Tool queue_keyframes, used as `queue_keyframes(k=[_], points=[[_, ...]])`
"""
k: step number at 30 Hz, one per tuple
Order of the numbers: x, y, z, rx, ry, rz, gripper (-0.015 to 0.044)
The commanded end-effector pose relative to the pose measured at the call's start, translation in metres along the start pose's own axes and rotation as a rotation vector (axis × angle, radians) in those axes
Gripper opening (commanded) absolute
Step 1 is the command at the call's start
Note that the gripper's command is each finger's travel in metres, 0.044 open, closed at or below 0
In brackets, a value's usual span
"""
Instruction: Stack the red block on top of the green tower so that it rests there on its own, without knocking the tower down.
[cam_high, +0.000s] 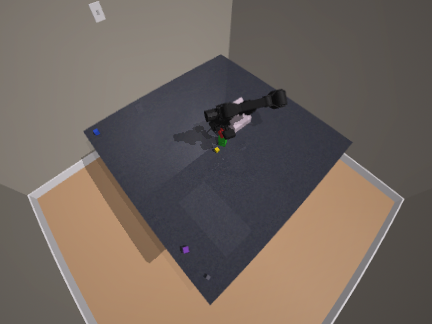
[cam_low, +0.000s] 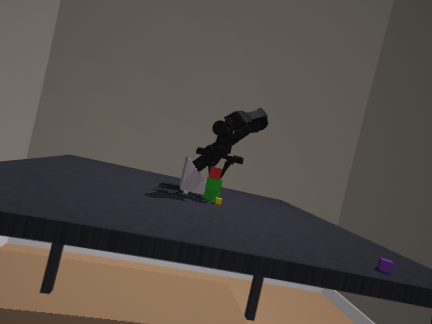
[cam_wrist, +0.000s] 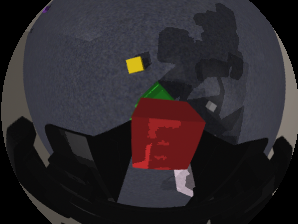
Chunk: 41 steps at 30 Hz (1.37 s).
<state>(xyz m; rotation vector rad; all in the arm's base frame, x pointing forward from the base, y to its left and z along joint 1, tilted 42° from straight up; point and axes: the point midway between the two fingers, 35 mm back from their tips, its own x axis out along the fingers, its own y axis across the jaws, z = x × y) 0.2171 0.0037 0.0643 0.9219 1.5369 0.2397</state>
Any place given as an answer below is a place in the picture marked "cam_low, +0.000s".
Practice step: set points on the red block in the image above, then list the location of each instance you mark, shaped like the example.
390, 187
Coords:
215, 173

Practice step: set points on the green block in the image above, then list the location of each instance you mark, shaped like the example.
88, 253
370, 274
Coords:
211, 194
213, 184

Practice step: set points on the small purple block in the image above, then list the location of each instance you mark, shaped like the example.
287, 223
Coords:
385, 265

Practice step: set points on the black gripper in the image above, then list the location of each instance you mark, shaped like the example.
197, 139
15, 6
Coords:
230, 159

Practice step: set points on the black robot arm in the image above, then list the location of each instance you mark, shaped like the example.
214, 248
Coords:
242, 124

